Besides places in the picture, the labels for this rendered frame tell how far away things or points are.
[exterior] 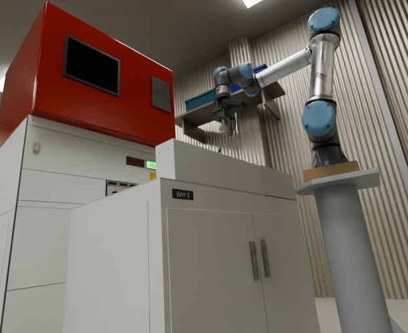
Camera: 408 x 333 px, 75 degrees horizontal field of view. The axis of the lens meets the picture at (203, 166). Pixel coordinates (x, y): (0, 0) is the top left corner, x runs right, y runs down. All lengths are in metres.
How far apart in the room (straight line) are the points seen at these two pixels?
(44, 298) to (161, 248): 0.64
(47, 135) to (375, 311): 1.44
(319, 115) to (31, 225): 1.18
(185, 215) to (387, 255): 2.66
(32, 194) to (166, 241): 0.69
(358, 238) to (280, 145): 2.56
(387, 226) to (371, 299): 2.16
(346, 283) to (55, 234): 1.14
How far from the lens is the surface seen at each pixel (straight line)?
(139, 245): 0.84
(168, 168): 0.86
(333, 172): 1.13
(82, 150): 1.41
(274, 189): 1.35
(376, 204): 3.26
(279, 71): 1.41
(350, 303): 1.14
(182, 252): 0.81
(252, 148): 3.49
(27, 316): 1.28
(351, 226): 1.11
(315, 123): 1.07
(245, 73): 1.32
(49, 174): 1.32
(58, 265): 1.29
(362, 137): 3.41
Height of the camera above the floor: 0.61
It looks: 17 degrees up
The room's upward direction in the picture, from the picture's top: 5 degrees counter-clockwise
